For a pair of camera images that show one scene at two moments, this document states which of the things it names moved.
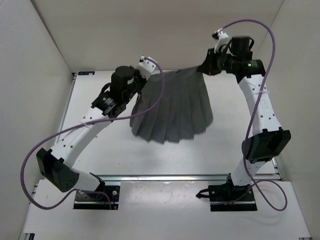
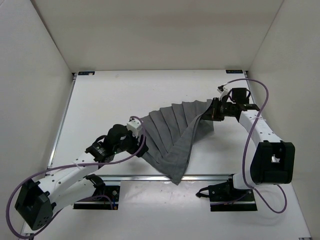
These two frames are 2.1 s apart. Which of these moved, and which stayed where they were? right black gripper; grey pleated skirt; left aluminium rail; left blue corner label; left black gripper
Moved: left black gripper; grey pleated skirt; right black gripper
Stayed: left blue corner label; left aluminium rail
